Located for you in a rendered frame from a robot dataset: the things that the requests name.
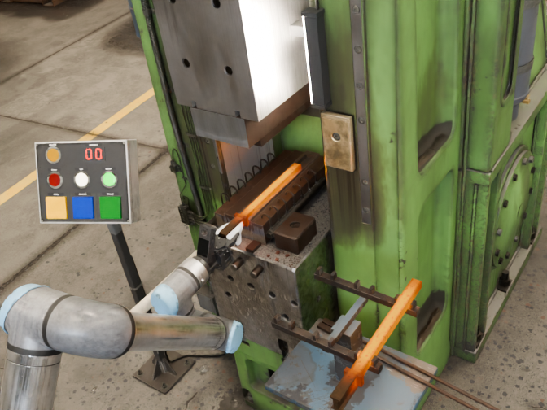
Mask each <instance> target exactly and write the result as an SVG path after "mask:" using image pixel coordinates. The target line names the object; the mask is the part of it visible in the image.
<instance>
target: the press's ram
mask: <svg viewBox="0 0 547 410"><path fill-rule="evenodd" d="M152 1H153V5H154V8H155V14H156V18H157V21H158V25H159V29H160V35H161V38H162V42H163V45H164V51H165V55H166V59H167V62H168V68H169V71H170V75H171V78H172V83H173V88H174V92H175V95H176V99H177V104H181V105H184V106H188V107H194V106H197V108H198V109H203V110H206V111H213V112H217V113H221V114H224V115H228V116H235V117H237V116H239V115H240V116H241V118H243V119H246V120H253V121H257V122H259V121H261V120H262V119H263V118H265V117H266V116H267V115H268V114H269V113H270V112H271V111H273V110H274V109H275V108H277V107H278V106H279V105H281V104H282V103H283V102H285V101H286V100H287V99H289V97H290V96H292V95H293V94H294V93H296V92H297V91H298V90H299V89H301V88H302V87H303V86H305V85H306V84H307V83H309V70H308V61H307V53H306V45H305V37H304V21H303V16H301V11H303V10H305V9H306V8H308V7H309V0H152Z"/></svg>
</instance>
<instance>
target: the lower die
mask: <svg viewBox="0 0 547 410"><path fill-rule="evenodd" d="M306 154H308V155H314V157H312V158H311V159H310V160H309V161H308V162H307V163H306V164H305V165H304V166H303V167H302V168H301V169H300V170H299V171H298V172H297V173H296V174H295V175H294V176H293V177H292V178H290V179H289V180H288V181H287V182H286V183H285V184H284V185H283V186H282V187H281V188H280V189H279V190H278V191H277V192H275V193H274V194H273V195H272V196H271V197H270V198H269V199H268V200H267V201H266V202H265V203H264V204H263V205H262V206H260V207H259V208H258V209H257V210H256V211H255V212H254V213H253V214H252V215H251V216H250V217H249V218H248V221H249V226H248V227H246V226H244V227H243V230H242V232H241V236H243V237H245V238H249V239H251V240H256V241H258V242H261V243H263V244H265V245H266V244H267V243H268V242H269V241H270V240H271V239H272V238H271V239H269V238H267V236H266V234H267V232H268V231H269V227H270V223H269V218H268V217H267V216H263V218H261V215H262V214H267V215H269V217H270V218H271V221H272V226H274V225H275V224H276V223H277V222H278V212H277V210H276V209H275V208H273V207H272V208H271V210H269V207H270V206H275V207H276V208H277V209H278V210H279V213H280V218H282V217H283V216H284V215H285V214H286V205H285V203H284V202H283V201H282V200H279V203H277V200H278V198H283V199H285V200H286V202H287V208H288V211H289V210H290V209H291V208H292V207H293V202H294V201H293V196H292V194H291V193H287V195H285V192H286V191H287V190H290V191H291V192H292V193H293V194H294V195H295V202H296V203H297V202H298V201H299V200H300V196H301V193H300V187H299V186H297V185H295V186H294V188H292V185H293V184H295V183H297V184H299V185H300V186H301V187H302V190H303V195H305V194H306V193H307V192H308V182H307V180H306V179H304V178H302V179H301V181H300V177H307V178H308V179H309V183H310V188H312V187H313V186H314V184H315V175H314V173H313V172H309V174H307V171H308V170H309V169H312V170H313V171H314V172H315V173H316V174H317V181H319V180H320V179H321V178H322V177H325V176H326V166H325V162H324V156H320V154H318V153H315V152H312V151H308V150H307V151H305V152H302V151H298V150H294V151H289V150H284V151H283V152H282V153H281V154H280V155H279V156H278V157H276V160H273V161H272V162H271V163H270V164H269V166H268V167H267V166H266V167H265V168H264V169H262V170H261V174H260V173H258V174H257V175H256V176H254V179H253V180H252V179H251V180H250V181H249V182H248V183H247V184H246V187H243V188H241V189H240V190H239V191H238V194H234V195H233V196H232V197H231V198H230V201H228V200H227V201H226V202H225V203H224V204H223V205H222V206H220V207H219V208H218V209H217V210H216V211H215V212H214V214H215V218H216V222H217V228H218V227H219V226H222V225H225V224H227V223H230V222H231V221H232V220H233V219H234V214H235V213H236V212H237V213H239V214H240V213H241V212H242V211H243V210H244V209H246V208H247V207H248V206H249V205H250V204H251V203H252V202H253V201H254V200H255V199H256V198H257V197H259V196H260V195H261V194H262V193H263V192H264V191H265V190H266V189H267V188H268V187H269V186H270V185H271V184H273V183H274V182H275V181H276V180H277V179H278V178H279V177H280V176H281V175H282V174H283V173H284V172H285V171H286V170H287V169H288V168H289V167H290V166H291V165H292V164H293V163H297V162H298V161H299V160H300V159H301V158H302V157H303V156H304V155H306Z"/></svg>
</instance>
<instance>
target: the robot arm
mask: <svg viewBox="0 0 547 410"><path fill-rule="evenodd" d="M228 224H229V223H227V224H225V225H222V226H219V227H218V228H217V227H216V226H214V225H210V224H208V223H205V224H201V225H200V227H199V240H198V246H197V254H196V256H193V257H192V258H186V259H185V260H184V261H183V262H182V263H181V264H180V265H179V266H178V267H177V268H176V269H175V270H174V271H173V272H172V273H171V274H170V275H169V276H168V277H167V278H166V279H165V280H164V281H163V282H162V283H161V284H160V285H158V286H157V287H156V288H155V290H154V291H153V292H152V294H151V305H152V306H153V307H154V309H155V310H156V312H157V313H158V314H150V313H138V312H131V311H130V310H129V309H128V308H126V307H125V306H123V305H119V304H114V303H103V302H99V301H95V300H91V299H85V298H82V297H78V296H75V295H72V294H67V293H64V292H62V291H59V290H54V289H51V288H50V287H49V286H40V285H37V284H27V285H23V286H21V287H19V288H17V289H16V290H14V291H13V293H12V294H10V295H9V296H8V297H7V298H6V300H5V301H4V303H3V305H2V307H1V310H0V326H1V327H2V329H3V330H4V332H5V333H7V334H8V339H7V357H6V362H5V368H4V373H3V378H2V388H1V393H0V410H53V406H54V401H55V392H56V386H57V381H58V376H59V366H60V361H61V356H62V354H63V353H67V354H70V355H78V356H83V357H89V358H95V359H117V358H120V357H122V356H123V355H125V354H126V353H127V352H128V351H171V350H203V349H207V350H220V351H225V352H226V353H235V352H236V351H237V350H238V348H239V346H240V344H241V342H242V338H243V325H242V324H241V323H240V322H237V321H236V320H234V321H233V320H230V319H227V318H224V317H221V316H216V315H213V314H210V313H207V312H202V311H199V310H196V309H195V307H194V304H193V301H192V297H193V296H194V295H195V294H196V292H197V291H198V290H199V289H200V288H201V287H202V286H203V285H204V284H205V283H206V282H207V281H208V280H209V279H210V276H209V275H210V274H211V273H212V272H213V271H214V270H215V268H216V269H218V270H219V269H221V270H223V271H224V270H225V269H226V268H227V267H228V266H229V265H230V264H231V263H232V262H233V261H234V257H233V251H232V250H231V249H230V247H232V246H234V244H236V245H237V246H238V245H239V244H240V243H241V232H242V230H243V222H241V223H240V224H239V225H238V226H237V227H236V228H234V229H233V230H232V231H231V232H230V233H229V234H228V235H227V236H226V238H227V239H226V238H222V236H221V235H220V234H219V232H220V231H221V230H222V229H223V228H224V227H225V226H227V225H228ZM229 260H231V261H230V262H229V263H228V264H227V265H226V263H227V262H228V261H229ZM217 266H219V267H217Z"/></svg>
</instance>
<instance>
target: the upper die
mask: <svg viewBox="0 0 547 410"><path fill-rule="evenodd" d="M310 98H311V93H310V84H309V83H307V84H306V85H305V86H303V87H302V88H301V89H299V90H298V91H297V92H296V93H294V94H293V95H292V96H290V97H289V99H287V100H286V101H285V102H283V103H282V104H281V105H279V106H278V107H277V108H275V109H274V110H273V111H271V112H270V113H269V114H268V115H267V116H266V117H265V118H263V119H262V120H261V121H259V122H257V121H253V120H246V119H243V118H241V116H240V115H239V116H237V117H235V116H228V115H224V114H221V113H217V112H213V111H206V110H203V109H198V108H197V106H194V107H190V111H191V115H192V118H193V122H194V126H195V132H196V135H197V136H200V137H206V138H210V139H213V140H217V141H220V142H226V143H229V144H233V145H236V146H242V147H245V148H248V149H249V148H251V147H252V146H253V145H254V144H256V143H257V142H258V141H259V140H260V139H261V138H262V137H264V136H265V135H266V134H267V133H269V132H270V131H271V130H272V129H274V128H275V127H276V126H277V125H278V124H280V123H281V122H282V121H284V120H285V119H286V118H287V117H288V116H289V115H290V114H291V113H293V112H294V111H295V110H296V109H298V108H299V107H300V106H301V105H303V104H304V103H305V102H307V101H308V100H309V99H310Z"/></svg>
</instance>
